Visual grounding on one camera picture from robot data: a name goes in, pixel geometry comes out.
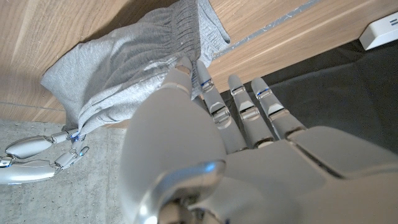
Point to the grey cotton shorts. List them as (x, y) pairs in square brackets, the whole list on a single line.
[(124, 62)]

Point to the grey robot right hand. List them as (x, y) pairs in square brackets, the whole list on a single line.
[(28, 146)]

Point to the black backdrop curtain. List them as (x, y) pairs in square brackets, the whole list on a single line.
[(342, 93)]

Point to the grey tape outline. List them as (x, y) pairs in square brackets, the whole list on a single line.
[(270, 25)]

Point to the white power strip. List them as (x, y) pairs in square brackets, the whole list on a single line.
[(382, 31)]

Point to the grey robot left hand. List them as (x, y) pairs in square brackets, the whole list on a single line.
[(248, 180)]

